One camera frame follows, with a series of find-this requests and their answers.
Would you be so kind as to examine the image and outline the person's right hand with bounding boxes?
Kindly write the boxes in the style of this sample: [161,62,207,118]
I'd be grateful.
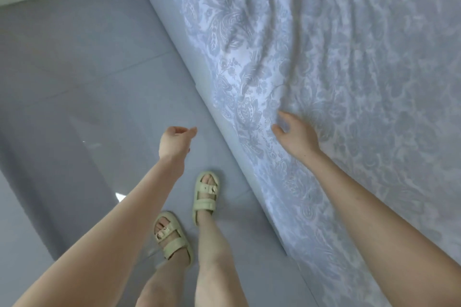
[271,111,322,167]

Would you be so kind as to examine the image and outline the person's left hand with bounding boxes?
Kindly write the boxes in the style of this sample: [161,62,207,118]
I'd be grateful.
[158,126,198,168]

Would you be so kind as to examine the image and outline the white floral bed sheet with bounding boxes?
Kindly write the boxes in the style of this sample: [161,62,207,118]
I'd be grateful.
[144,0,461,307]

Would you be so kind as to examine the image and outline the cream bed frame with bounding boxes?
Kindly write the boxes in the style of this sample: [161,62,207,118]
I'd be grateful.
[126,0,289,257]

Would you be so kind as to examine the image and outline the person's left forearm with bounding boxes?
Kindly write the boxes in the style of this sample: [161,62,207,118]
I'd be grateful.
[12,157,186,307]

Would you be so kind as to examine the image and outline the person's right forearm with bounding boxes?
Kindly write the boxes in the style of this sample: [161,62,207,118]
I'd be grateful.
[304,150,461,307]

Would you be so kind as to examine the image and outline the person's right beige sandal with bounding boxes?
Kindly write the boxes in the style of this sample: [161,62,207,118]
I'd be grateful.
[192,170,220,226]

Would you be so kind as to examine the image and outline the person's beige sandal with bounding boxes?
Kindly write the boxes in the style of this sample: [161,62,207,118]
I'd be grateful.
[152,211,194,266]
[192,170,220,226]

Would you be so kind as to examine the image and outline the person's left beige sandal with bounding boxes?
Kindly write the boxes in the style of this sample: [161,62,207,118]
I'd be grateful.
[152,211,194,266]

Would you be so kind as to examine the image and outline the person's right leg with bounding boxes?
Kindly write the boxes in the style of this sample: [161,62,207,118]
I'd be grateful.
[194,209,249,307]

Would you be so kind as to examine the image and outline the person's leg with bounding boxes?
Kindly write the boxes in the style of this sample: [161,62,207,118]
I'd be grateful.
[135,256,192,307]
[194,209,249,307]

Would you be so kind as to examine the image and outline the person's left leg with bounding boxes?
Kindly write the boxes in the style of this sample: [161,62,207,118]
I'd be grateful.
[135,256,192,307]

